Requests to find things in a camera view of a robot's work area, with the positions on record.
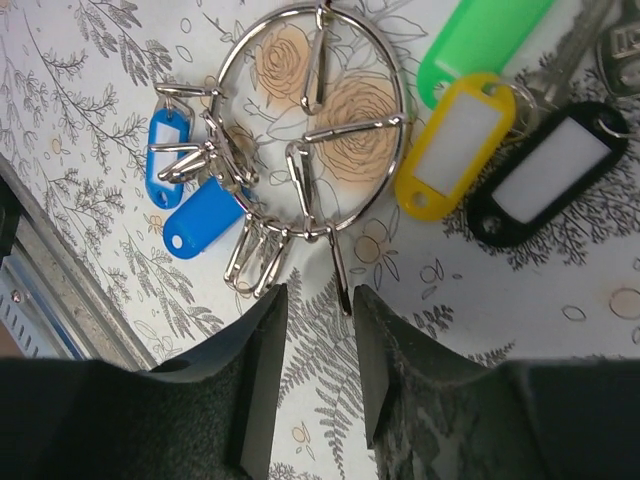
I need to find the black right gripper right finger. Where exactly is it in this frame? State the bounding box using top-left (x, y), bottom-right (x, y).
top-left (353, 286), bottom-right (639, 479)

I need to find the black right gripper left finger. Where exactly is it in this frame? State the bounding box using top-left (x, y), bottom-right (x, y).
top-left (1, 284), bottom-right (288, 479)

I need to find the large silver keyring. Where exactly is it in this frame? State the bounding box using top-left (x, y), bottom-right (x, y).
top-left (147, 1), bottom-right (410, 312)

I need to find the blue key tag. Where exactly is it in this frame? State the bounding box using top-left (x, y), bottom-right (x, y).
top-left (163, 177), bottom-right (244, 259)
top-left (145, 108), bottom-right (192, 209)

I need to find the green key tag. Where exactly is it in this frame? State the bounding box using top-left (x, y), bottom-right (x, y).
top-left (416, 0), bottom-right (553, 109)

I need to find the yellow key tag with label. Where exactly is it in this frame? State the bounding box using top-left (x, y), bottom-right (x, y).
top-left (394, 73), bottom-right (516, 222)

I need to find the floral table mat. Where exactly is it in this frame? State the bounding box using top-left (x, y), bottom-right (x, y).
top-left (1, 1), bottom-right (639, 479)

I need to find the black key tag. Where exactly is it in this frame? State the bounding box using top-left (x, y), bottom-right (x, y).
top-left (466, 101), bottom-right (631, 248)

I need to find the silver key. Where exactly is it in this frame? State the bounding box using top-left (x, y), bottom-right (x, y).
top-left (527, 0), bottom-right (614, 111)

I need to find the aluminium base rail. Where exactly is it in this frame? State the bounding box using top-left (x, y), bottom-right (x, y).
top-left (1, 159), bottom-right (157, 370)

